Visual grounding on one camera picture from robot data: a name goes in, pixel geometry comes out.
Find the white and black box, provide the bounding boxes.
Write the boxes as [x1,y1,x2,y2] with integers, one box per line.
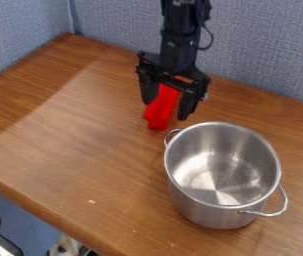
[0,235,24,256]

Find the pale object under table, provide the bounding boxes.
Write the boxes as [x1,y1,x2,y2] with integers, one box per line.
[44,235,99,256]

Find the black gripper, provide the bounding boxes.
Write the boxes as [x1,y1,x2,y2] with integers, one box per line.
[137,31,211,120]

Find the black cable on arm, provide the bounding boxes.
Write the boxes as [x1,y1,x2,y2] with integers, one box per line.
[195,23,215,52]

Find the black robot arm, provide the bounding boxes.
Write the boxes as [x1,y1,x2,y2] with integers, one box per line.
[137,0,214,120]

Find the red plastic block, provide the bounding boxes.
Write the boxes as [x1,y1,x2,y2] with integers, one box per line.
[143,84,181,131]

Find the stainless steel pot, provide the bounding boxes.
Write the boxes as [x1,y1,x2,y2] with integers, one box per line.
[163,121,289,229]

